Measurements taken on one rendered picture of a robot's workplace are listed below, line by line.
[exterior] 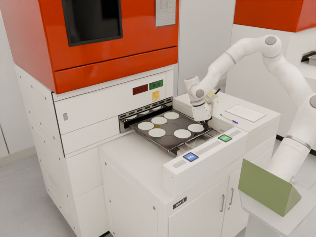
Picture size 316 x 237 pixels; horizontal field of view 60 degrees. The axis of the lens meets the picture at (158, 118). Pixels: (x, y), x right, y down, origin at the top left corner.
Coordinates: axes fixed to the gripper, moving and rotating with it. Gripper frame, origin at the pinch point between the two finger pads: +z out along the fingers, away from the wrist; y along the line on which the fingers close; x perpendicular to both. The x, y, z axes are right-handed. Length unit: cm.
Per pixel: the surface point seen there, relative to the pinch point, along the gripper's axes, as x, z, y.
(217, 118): 4.6, -1.5, 7.0
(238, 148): -14.3, 9.9, 18.2
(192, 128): -1.2, -0.8, -8.3
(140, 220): -48, 27, -36
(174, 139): -17.3, -3.1, -14.9
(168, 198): -55, 7, -11
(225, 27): 316, -14, -17
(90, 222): -36, 40, -86
